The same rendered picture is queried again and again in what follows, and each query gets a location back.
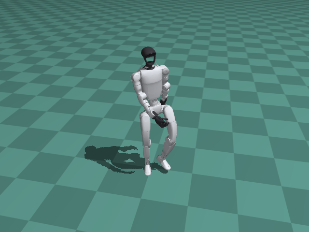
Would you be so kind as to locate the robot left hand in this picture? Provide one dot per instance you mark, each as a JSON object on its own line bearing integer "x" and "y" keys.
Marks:
{"x": 163, "y": 102}

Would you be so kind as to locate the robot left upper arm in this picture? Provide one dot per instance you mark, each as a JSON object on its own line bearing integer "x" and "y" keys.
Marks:
{"x": 165, "y": 77}

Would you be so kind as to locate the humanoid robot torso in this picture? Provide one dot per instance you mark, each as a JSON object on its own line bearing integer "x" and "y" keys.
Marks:
{"x": 151, "y": 84}

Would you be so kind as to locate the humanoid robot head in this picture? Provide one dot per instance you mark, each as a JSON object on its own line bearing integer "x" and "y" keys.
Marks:
{"x": 146, "y": 53}

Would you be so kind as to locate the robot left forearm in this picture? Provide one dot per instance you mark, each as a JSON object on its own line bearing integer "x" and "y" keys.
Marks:
{"x": 164, "y": 94}

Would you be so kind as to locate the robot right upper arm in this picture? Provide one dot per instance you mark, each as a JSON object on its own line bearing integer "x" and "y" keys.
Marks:
{"x": 135, "y": 78}

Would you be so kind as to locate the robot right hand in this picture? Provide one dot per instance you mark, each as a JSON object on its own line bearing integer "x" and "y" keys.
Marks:
{"x": 160, "y": 121}

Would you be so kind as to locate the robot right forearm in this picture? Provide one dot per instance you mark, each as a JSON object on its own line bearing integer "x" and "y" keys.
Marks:
{"x": 146, "y": 106}

